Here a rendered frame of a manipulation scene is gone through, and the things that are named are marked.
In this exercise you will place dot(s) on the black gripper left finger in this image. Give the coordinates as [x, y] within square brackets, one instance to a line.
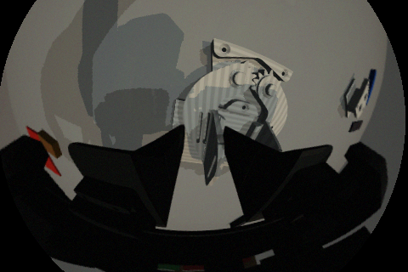
[151, 170]

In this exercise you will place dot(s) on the red flat rectangular plate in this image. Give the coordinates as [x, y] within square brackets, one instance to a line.
[50, 164]

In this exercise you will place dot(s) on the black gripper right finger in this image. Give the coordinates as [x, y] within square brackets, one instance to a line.
[260, 172]

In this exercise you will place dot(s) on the brown rectangular block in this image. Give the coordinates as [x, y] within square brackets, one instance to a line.
[50, 143]

